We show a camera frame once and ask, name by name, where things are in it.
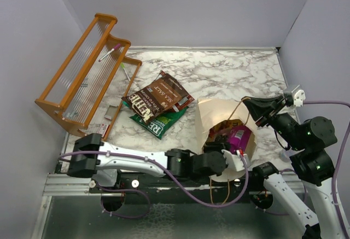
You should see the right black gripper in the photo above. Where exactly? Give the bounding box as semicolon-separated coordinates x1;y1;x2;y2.
243;93;306;149

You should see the orange fruit candy bag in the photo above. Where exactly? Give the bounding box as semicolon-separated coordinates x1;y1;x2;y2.
208;119;242;141

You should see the purple candy bag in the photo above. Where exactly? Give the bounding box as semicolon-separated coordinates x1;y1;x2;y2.
227;125;252;154

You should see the white paper bag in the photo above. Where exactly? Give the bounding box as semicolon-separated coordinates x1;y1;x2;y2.
195;98;257;185

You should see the red chips bag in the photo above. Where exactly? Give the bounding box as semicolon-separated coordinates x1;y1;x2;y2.
157;70;194;112

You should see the green chips bag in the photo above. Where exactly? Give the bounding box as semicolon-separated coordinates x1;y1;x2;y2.
129;107;189;140

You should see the brown snack packet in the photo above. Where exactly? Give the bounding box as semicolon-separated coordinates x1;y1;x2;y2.
121;76;179;125

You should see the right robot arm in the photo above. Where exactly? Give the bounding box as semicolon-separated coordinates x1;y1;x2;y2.
242;94;349;238

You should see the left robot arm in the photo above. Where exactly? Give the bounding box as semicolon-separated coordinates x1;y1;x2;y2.
67;133;229;180

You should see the small plastic cup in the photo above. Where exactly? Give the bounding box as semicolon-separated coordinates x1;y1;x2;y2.
279;150;293;163

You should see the grey metal box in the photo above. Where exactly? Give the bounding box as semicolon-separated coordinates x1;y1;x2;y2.
104;105;118;120

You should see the red white small box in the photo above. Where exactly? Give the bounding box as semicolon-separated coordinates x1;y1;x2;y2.
97;123;110;137

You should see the green capped marker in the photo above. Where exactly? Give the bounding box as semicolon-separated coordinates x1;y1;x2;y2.
120;63;131;81

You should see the orange wooden rack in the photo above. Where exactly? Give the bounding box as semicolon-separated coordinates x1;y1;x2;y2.
35;13;142;139

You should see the pink capped marker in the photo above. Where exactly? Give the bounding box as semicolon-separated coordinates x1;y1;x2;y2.
98;43;121;62

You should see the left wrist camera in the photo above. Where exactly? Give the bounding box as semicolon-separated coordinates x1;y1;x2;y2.
221;149;251;172

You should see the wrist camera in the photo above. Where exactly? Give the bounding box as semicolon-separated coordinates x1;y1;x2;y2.
283;84;306;108
221;149;251;172

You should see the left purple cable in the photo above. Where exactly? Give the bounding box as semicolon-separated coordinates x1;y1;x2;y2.
59;150;250;209

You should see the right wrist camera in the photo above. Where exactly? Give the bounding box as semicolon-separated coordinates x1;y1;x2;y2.
283;84;306;108

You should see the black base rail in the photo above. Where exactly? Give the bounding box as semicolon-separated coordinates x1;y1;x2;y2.
90;167;277;205

